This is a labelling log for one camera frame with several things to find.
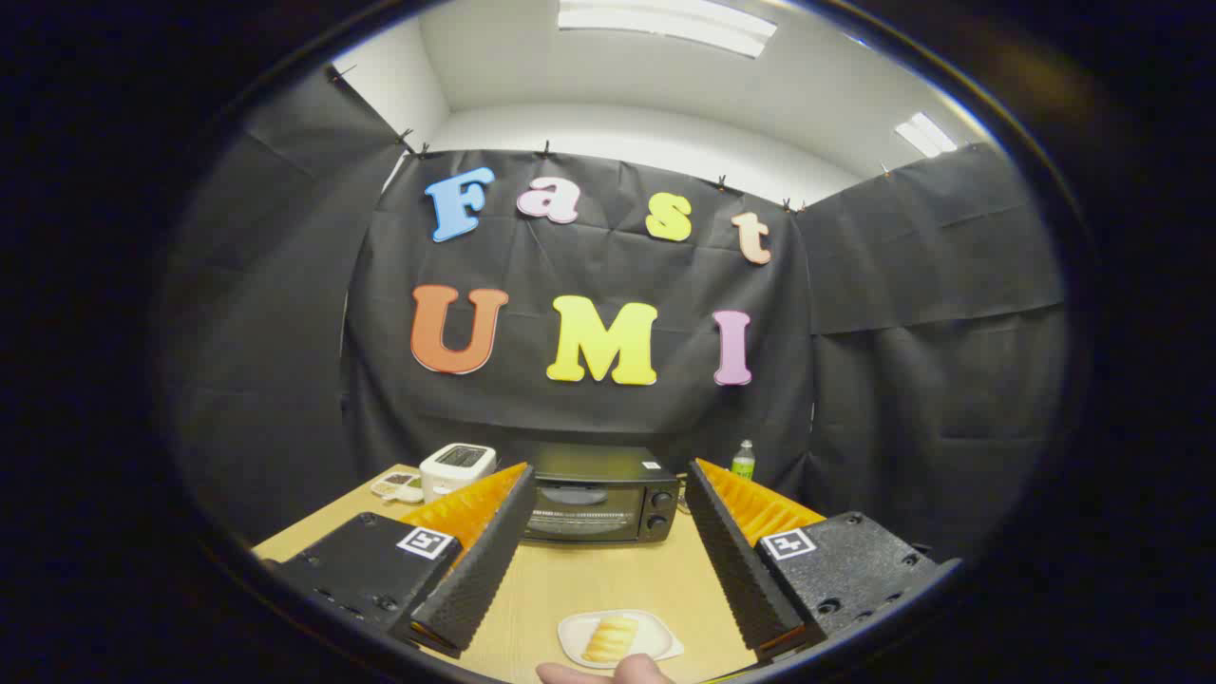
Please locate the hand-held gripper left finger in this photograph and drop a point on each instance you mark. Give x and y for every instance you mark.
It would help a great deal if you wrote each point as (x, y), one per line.
(480, 560)

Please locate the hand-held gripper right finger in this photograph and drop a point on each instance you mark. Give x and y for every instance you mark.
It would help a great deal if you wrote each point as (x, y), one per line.
(736, 560)

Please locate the white plate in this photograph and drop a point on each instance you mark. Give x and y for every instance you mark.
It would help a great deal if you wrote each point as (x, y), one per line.
(655, 635)

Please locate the black toaster oven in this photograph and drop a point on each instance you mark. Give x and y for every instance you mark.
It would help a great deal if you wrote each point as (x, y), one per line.
(589, 465)

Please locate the yellow bread pastry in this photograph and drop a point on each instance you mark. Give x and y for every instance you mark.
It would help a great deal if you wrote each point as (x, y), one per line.
(610, 638)

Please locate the white pop-up toaster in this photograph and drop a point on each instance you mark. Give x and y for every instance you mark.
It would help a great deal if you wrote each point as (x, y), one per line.
(445, 481)

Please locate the green drink bottle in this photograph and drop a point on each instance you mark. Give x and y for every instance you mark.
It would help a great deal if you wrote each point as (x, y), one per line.
(743, 463)

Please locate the long ceiling light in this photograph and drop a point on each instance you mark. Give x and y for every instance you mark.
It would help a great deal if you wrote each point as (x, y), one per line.
(665, 24)
(924, 135)

